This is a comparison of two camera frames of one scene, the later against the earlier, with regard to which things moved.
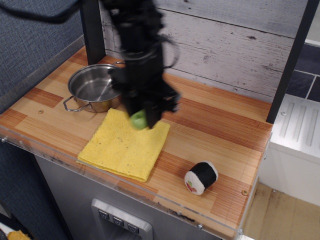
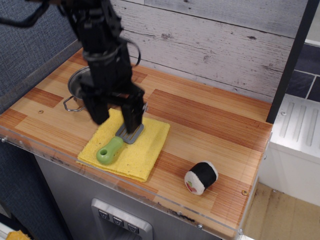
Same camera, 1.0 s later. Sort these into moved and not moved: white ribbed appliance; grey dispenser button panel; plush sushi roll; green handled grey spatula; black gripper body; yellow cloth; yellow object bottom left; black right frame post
Moved: black gripper body; green handled grey spatula
Not moved: plush sushi roll; yellow cloth; white ribbed appliance; yellow object bottom left; grey dispenser button panel; black right frame post
